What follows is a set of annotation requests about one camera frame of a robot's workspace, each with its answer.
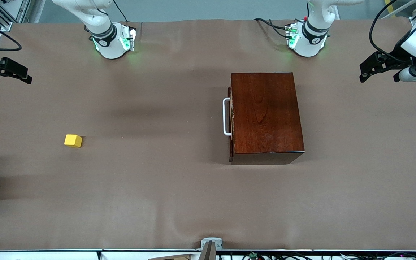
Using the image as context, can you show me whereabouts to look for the yellow block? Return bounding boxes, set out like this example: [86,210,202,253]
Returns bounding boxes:
[64,134,83,148]

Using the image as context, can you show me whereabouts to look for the wooden drawer with white handle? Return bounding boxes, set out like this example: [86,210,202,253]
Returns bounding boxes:
[223,87,234,162]

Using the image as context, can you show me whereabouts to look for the thin grey metal bar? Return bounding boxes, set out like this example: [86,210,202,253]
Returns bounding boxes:
[381,0,416,19]

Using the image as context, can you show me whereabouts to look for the dark wooden cabinet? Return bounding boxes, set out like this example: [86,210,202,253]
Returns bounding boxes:
[229,72,305,165]

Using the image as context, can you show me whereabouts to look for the brown table cover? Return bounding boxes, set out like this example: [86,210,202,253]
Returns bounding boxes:
[0,18,416,251]

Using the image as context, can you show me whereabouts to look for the brown cardboard piece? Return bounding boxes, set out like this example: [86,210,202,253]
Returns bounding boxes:
[148,253,194,260]

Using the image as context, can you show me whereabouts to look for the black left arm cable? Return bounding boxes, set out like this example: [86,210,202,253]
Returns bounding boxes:
[369,0,416,64]

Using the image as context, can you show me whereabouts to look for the black left base cables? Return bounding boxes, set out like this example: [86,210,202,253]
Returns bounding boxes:
[253,17,295,38]

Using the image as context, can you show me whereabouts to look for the black right base cable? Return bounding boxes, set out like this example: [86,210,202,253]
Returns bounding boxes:
[112,0,129,23]

